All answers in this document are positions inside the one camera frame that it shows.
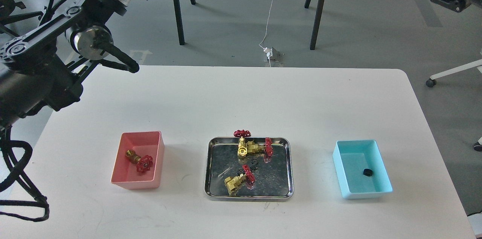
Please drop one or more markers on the brass valve red handwheel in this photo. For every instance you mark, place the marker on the brass valve red handwheel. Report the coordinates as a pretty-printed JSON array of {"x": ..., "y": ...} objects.
[
  {"x": 143, "y": 164},
  {"x": 242, "y": 144},
  {"x": 245, "y": 176},
  {"x": 255, "y": 148}
]

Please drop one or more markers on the small black gear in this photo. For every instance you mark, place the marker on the small black gear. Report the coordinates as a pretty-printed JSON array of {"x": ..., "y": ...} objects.
[
  {"x": 368, "y": 172},
  {"x": 254, "y": 163}
]

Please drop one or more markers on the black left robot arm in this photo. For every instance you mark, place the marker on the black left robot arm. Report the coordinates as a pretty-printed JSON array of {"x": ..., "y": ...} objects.
[{"x": 46, "y": 67}]

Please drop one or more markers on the pink plastic box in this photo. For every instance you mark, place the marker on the pink plastic box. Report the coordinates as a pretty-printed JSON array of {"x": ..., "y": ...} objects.
[{"x": 143, "y": 143}]

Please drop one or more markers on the upright brass valve red handwheel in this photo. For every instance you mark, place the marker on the upright brass valve red handwheel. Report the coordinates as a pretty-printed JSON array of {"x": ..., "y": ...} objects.
[{"x": 242, "y": 144}]

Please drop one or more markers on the light blue plastic box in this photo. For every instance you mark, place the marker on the light blue plastic box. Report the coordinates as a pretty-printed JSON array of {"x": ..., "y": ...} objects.
[{"x": 350, "y": 158}]

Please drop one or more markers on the brass valve front red handwheel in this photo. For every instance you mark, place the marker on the brass valve front red handwheel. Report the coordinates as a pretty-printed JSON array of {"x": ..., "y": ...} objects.
[{"x": 245, "y": 176}]

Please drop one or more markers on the black table leg left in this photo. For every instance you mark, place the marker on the black table leg left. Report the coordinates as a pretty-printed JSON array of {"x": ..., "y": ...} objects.
[{"x": 179, "y": 24}]

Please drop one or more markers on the white chair caster leg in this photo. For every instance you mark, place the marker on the white chair caster leg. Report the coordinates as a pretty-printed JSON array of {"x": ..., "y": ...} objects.
[{"x": 454, "y": 109}]

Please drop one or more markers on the white power adapter on floor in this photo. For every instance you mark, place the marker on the white power adapter on floor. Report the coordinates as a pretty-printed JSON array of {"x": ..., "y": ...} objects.
[{"x": 272, "y": 55}]

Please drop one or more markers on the stainless steel tray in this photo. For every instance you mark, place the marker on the stainless steel tray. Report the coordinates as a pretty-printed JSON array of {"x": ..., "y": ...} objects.
[{"x": 273, "y": 179}]

